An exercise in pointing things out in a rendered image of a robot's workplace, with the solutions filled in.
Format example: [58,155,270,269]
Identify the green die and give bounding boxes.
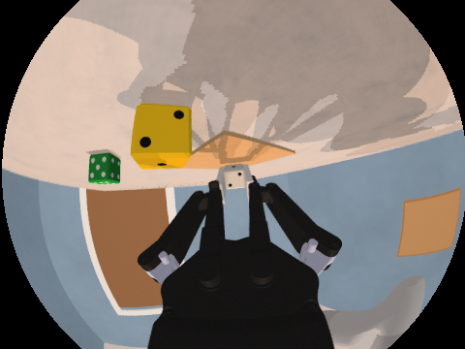
[88,153,121,184]

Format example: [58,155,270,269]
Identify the white die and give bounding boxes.
[224,164,246,189]

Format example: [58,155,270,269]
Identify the tan square mat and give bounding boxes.
[181,130,295,170]

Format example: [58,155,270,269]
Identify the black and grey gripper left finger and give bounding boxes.
[138,167,226,288]

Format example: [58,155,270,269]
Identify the yellow die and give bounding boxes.
[131,104,193,170]

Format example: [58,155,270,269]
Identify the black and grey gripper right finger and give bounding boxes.
[243,164,342,285]

